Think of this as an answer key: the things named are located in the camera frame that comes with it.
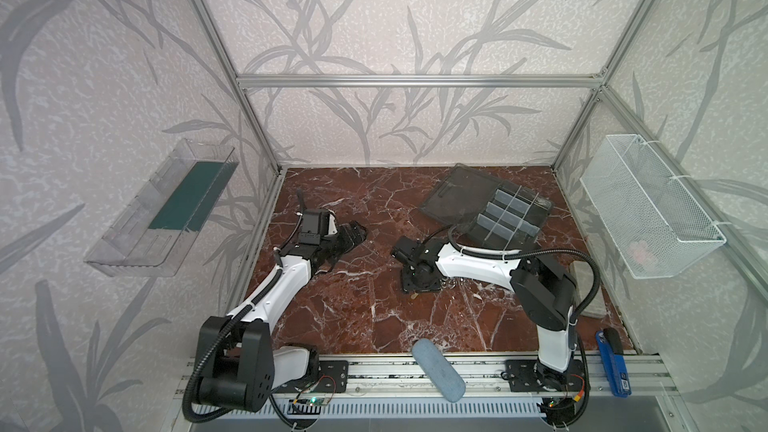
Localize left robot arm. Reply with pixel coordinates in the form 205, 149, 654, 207
181, 209, 367, 423

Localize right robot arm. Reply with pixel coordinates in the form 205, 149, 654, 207
390, 236, 602, 374

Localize grey plastic organizer box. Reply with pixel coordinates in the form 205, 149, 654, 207
419, 164, 553, 251

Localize blue box cutter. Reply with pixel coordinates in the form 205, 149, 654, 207
595, 327, 632, 398

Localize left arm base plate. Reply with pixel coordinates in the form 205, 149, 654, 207
273, 360, 350, 394

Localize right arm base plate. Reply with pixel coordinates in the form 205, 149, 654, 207
501, 359, 585, 394

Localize clear plastic wall tray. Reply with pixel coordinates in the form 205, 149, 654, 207
84, 139, 239, 278

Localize white wire mesh basket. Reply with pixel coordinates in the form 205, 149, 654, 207
581, 134, 727, 280

